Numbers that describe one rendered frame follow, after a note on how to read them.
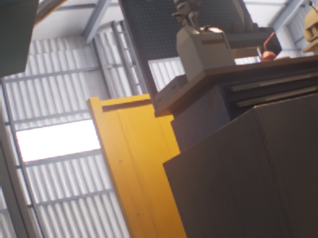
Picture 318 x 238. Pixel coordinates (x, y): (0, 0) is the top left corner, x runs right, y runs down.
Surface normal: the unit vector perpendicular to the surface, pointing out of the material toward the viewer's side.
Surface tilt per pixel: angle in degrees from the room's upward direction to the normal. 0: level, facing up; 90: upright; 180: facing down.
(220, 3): 90
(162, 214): 90
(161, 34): 90
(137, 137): 90
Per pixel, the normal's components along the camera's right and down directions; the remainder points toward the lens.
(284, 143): 0.44, -0.36
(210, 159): -0.84, 0.14
